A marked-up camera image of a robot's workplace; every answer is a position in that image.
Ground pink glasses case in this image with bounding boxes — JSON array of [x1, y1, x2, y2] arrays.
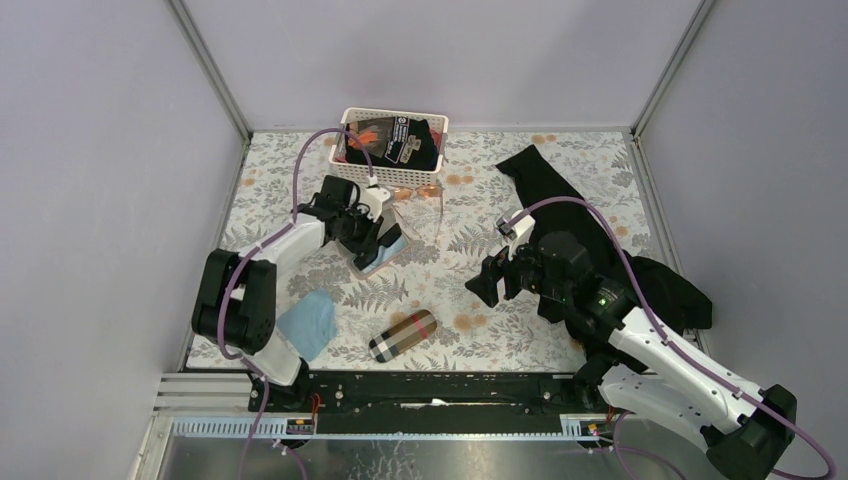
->
[[336, 219, 411, 279]]

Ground orange lens sunglasses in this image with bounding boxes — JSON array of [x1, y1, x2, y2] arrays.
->
[[392, 184, 445, 246]]

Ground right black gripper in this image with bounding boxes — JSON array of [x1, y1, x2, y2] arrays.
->
[[464, 230, 570, 308]]

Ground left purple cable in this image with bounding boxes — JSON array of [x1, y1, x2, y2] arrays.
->
[[217, 127, 379, 480]]

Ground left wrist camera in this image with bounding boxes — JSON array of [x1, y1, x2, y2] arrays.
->
[[360, 185, 394, 223]]

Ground plaid glasses case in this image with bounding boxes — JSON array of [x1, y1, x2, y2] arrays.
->
[[368, 309, 438, 363]]

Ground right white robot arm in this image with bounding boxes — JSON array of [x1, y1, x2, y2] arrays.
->
[[465, 232, 797, 479]]

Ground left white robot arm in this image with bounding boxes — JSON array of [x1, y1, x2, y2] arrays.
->
[[191, 175, 405, 411]]

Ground black garment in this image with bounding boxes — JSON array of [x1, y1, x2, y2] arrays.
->
[[495, 143, 714, 362]]

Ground white plastic basket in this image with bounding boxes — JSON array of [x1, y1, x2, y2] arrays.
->
[[329, 107, 449, 188]]

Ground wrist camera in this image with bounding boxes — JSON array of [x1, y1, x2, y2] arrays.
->
[[360, 185, 394, 223], [495, 210, 535, 259]]

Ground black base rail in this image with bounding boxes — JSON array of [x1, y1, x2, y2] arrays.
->
[[247, 370, 614, 435]]

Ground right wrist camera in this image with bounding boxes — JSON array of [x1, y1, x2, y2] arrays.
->
[[495, 210, 535, 259]]

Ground blue cleaning cloth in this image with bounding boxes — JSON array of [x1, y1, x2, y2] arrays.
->
[[276, 289, 338, 361], [362, 236, 408, 274]]

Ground black packaged items in basket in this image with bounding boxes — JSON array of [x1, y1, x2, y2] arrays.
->
[[346, 116, 439, 171]]

